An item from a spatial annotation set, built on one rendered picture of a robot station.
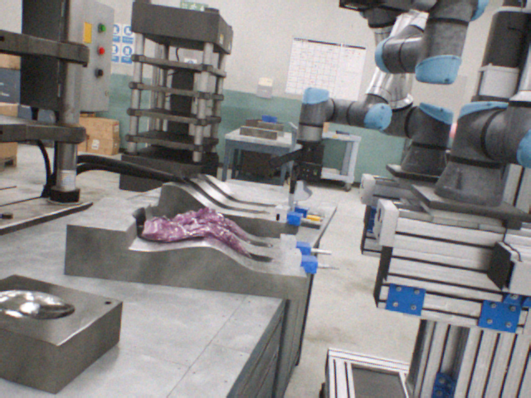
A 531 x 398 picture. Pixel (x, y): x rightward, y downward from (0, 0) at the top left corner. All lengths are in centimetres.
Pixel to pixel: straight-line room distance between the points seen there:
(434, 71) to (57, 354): 76
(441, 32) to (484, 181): 40
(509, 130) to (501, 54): 41
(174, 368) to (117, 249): 34
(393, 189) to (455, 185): 48
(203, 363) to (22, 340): 26
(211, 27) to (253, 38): 267
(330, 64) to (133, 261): 699
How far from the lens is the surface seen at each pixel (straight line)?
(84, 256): 104
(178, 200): 137
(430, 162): 166
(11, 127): 154
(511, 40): 149
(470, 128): 119
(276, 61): 782
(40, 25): 184
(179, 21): 534
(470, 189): 119
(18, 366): 73
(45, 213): 156
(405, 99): 173
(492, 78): 147
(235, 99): 784
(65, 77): 164
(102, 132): 800
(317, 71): 780
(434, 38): 95
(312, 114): 138
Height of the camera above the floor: 121
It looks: 12 degrees down
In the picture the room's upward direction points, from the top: 8 degrees clockwise
